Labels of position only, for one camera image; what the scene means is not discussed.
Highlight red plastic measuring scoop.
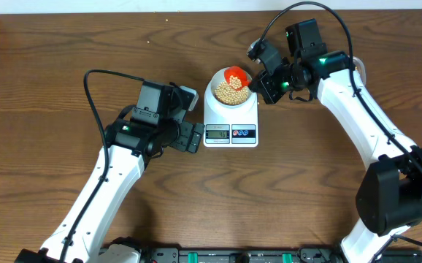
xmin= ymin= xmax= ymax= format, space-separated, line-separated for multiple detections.
xmin=224 ymin=66 xmax=250 ymax=91

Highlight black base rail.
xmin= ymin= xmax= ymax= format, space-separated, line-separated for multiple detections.
xmin=97 ymin=240 xmax=422 ymax=263

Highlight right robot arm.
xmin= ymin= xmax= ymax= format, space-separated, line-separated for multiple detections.
xmin=248 ymin=19 xmax=422 ymax=262

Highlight grey round bowl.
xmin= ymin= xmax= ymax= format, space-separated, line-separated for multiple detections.
xmin=210 ymin=66 xmax=255 ymax=107

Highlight clear plastic container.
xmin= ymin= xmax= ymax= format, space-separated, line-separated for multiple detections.
xmin=353 ymin=56 xmax=367 ymax=85

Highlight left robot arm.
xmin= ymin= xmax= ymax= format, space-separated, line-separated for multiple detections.
xmin=15 ymin=81 xmax=204 ymax=263

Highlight white digital kitchen scale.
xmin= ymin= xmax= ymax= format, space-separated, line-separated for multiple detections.
xmin=203 ymin=81 xmax=258 ymax=148

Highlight soybeans in bowl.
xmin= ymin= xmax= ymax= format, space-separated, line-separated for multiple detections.
xmin=214 ymin=80 xmax=250 ymax=106

